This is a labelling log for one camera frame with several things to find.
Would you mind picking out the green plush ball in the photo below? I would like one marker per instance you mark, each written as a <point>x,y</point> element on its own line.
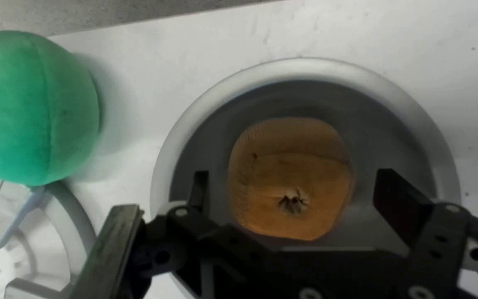
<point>49,110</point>

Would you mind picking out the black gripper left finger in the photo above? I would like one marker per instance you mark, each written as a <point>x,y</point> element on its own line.
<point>130,253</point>

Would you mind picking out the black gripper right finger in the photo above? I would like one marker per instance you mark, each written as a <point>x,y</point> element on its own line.
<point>436,234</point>

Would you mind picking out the silver toy sink bowl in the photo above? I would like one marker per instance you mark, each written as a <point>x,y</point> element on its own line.
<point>381,125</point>

